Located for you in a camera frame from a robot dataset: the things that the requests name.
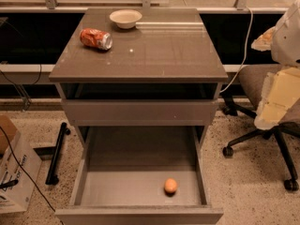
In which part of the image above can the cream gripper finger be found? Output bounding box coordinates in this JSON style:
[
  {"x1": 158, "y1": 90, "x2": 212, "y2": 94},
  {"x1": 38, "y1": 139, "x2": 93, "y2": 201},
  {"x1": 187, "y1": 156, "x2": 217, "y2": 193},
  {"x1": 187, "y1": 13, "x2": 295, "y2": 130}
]
[
  {"x1": 254, "y1": 67, "x2": 300, "y2": 130},
  {"x1": 251, "y1": 27, "x2": 275, "y2": 52}
]

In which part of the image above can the orange fruit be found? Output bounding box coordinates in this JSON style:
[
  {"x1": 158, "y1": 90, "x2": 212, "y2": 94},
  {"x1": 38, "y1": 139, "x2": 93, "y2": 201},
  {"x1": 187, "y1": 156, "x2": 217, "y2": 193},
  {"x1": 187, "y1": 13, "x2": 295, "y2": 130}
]
[{"x1": 164, "y1": 178, "x2": 178, "y2": 194}]

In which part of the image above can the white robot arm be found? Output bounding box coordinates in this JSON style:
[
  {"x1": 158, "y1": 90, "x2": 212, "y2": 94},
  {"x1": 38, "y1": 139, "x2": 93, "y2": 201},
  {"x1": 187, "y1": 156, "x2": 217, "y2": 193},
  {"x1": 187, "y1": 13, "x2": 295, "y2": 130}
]
[{"x1": 251, "y1": 0, "x2": 300, "y2": 130}]

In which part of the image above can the grey drawer cabinet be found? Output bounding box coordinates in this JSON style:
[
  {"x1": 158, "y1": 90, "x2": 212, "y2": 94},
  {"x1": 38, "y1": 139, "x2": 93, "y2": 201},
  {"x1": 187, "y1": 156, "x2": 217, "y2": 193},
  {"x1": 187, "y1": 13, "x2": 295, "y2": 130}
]
[{"x1": 50, "y1": 9, "x2": 227, "y2": 149}]

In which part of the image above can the open grey middle drawer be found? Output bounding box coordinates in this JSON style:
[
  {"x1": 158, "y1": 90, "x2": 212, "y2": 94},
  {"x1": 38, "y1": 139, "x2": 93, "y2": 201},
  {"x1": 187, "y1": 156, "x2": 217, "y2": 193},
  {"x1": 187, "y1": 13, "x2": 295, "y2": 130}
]
[{"x1": 55, "y1": 127, "x2": 223, "y2": 225}]

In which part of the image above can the closed grey top drawer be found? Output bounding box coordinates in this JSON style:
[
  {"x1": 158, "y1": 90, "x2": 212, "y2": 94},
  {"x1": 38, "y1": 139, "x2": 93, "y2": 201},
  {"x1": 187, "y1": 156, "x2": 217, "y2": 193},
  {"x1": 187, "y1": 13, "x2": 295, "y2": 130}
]
[{"x1": 62, "y1": 99, "x2": 218, "y2": 127}]

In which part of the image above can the grey office chair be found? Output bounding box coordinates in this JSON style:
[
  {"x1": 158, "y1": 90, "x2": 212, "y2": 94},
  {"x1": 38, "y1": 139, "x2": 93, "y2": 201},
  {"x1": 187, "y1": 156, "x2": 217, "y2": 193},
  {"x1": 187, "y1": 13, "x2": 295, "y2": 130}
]
[{"x1": 222, "y1": 65, "x2": 300, "y2": 191}]

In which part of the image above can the white paper bowl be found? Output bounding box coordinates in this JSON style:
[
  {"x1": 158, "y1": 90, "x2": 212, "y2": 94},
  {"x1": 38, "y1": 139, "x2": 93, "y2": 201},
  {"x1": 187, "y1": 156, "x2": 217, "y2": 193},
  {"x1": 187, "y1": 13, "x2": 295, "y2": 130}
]
[{"x1": 110, "y1": 9, "x2": 143, "y2": 29}]

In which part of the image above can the crushed orange soda can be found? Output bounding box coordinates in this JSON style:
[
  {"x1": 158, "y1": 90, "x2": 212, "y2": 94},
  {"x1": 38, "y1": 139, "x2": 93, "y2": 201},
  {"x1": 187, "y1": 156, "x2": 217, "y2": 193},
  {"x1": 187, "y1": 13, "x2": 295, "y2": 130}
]
[{"x1": 80, "y1": 28, "x2": 113, "y2": 51}]

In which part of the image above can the black bar on floor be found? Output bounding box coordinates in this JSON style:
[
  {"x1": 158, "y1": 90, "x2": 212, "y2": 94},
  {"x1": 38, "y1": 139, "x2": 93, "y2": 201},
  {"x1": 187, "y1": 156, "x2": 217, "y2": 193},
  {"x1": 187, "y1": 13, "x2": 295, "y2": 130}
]
[{"x1": 45, "y1": 122, "x2": 70, "y2": 185}]

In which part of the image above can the brown cardboard box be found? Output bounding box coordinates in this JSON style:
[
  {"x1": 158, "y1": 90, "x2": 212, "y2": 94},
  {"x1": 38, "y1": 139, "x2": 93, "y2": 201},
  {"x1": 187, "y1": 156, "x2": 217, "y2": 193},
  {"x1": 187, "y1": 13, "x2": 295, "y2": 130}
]
[{"x1": 0, "y1": 115, "x2": 17, "y2": 155}]

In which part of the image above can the white cardboard box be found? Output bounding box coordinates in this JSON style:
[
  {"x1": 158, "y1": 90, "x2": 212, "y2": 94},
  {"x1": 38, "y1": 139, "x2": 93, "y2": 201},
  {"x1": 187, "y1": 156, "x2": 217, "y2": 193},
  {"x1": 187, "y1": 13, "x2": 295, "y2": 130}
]
[{"x1": 0, "y1": 131, "x2": 41, "y2": 214}]

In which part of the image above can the white cable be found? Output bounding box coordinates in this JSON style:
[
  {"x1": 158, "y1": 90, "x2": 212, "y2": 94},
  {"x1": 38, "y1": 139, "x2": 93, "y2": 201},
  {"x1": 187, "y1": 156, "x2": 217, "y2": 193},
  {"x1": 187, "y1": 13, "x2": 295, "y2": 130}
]
[{"x1": 219, "y1": 7, "x2": 254, "y2": 95}]

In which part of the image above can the black floor cable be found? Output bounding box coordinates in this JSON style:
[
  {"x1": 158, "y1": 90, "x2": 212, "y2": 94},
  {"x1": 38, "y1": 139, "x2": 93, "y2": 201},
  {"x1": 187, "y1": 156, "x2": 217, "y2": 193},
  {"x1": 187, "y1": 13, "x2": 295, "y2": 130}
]
[{"x1": 0, "y1": 126, "x2": 65, "y2": 225}]

